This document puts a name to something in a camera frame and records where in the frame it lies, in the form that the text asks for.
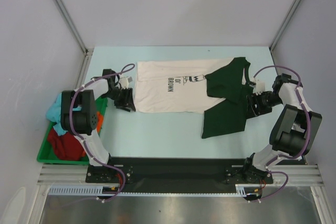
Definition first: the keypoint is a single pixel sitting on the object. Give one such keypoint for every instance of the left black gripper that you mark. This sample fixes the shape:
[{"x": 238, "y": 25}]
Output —
[{"x": 126, "y": 103}]

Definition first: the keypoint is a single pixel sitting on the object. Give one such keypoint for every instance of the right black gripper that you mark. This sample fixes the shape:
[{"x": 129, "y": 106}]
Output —
[{"x": 255, "y": 104}]

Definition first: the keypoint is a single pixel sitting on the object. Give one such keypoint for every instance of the white and green t-shirt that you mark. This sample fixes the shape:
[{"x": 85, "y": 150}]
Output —
[{"x": 216, "y": 88}]

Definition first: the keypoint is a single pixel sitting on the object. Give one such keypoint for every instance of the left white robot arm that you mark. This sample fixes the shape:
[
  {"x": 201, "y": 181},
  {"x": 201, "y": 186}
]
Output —
[{"x": 78, "y": 113}]

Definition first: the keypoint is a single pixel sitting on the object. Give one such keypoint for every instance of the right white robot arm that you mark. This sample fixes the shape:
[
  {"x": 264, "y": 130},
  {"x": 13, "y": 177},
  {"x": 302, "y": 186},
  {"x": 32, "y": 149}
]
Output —
[{"x": 293, "y": 133}]

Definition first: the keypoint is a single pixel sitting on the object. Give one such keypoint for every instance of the orange t-shirt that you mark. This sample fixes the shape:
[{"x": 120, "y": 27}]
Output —
[{"x": 99, "y": 121}]

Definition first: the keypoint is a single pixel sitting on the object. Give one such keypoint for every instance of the light blue t-shirt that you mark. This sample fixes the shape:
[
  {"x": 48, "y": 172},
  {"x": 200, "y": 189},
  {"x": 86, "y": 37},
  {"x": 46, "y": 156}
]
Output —
[{"x": 54, "y": 115}]

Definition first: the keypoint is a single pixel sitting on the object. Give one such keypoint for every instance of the dark red t-shirt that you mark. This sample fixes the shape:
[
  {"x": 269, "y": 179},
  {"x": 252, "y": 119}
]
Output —
[{"x": 65, "y": 147}]

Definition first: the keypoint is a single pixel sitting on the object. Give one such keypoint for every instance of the green plastic bin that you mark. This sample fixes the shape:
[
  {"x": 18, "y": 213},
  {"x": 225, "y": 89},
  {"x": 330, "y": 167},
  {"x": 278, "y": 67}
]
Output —
[{"x": 46, "y": 153}]

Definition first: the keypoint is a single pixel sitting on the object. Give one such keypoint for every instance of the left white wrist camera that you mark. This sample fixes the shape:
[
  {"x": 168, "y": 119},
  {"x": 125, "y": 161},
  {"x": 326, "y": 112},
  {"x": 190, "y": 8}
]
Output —
[{"x": 124, "y": 82}]

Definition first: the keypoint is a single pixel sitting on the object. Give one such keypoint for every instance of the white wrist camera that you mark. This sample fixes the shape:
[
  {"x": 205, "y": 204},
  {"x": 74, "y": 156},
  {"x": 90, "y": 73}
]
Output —
[
  {"x": 124, "y": 82},
  {"x": 257, "y": 86}
]

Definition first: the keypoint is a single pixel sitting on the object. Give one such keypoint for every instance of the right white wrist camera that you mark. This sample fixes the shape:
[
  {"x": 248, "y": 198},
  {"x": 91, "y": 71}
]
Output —
[{"x": 257, "y": 86}]

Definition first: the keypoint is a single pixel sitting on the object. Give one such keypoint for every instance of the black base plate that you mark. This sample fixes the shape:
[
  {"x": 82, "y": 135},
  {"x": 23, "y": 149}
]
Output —
[{"x": 180, "y": 175}]

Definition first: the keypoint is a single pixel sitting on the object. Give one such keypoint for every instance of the aluminium frame rail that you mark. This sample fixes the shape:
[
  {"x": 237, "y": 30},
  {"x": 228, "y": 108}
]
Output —
[{"x": 299, "y": 175}]

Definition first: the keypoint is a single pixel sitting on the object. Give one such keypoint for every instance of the grey slotted cable duct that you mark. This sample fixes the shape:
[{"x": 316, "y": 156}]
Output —
[{"x": 102, "y": 191}]

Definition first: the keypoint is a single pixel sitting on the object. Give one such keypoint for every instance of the left aluminium corner post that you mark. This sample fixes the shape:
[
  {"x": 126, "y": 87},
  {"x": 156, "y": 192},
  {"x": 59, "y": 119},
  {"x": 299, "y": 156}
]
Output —
[{"x": 70, "y": 24}]

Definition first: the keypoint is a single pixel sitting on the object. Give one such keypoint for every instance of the aluminium corner post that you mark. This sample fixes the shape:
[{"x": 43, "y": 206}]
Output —
[
  {"x": 285, "y": 23},
  {"x": 70, "y": 24}
]

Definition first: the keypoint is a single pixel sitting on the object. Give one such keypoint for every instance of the right aluminium corner post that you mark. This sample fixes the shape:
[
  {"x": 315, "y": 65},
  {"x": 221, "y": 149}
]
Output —
[{"x": 285, "y": 23}]

